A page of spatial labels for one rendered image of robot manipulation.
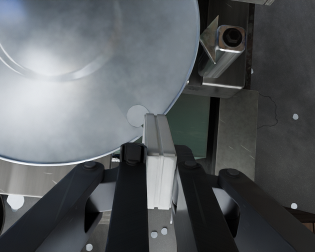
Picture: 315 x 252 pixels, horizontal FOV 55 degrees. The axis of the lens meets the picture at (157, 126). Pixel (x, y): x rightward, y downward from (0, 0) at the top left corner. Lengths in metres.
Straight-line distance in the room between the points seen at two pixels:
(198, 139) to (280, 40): 0.92
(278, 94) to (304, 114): 0.12
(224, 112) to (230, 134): 0.03
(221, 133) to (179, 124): 0.06
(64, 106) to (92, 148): 0.05
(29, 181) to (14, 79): 0.10
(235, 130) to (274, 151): 0.74
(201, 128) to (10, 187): 0.26
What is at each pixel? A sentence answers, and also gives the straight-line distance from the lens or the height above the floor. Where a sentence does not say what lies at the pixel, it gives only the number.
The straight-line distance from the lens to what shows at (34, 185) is 0.31.
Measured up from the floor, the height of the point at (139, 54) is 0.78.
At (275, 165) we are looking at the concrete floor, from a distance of 1.20.
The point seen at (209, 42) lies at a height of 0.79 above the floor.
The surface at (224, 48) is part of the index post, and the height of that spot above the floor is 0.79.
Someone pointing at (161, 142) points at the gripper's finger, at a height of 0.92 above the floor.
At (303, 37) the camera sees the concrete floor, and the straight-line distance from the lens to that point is 1.36.
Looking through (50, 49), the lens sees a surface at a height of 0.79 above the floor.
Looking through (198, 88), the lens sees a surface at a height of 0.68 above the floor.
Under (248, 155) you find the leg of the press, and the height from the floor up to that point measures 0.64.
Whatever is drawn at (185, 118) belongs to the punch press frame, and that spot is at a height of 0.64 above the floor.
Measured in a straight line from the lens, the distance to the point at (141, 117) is 0.30.
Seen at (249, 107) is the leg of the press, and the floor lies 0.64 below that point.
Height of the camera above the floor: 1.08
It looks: 81 degrees down
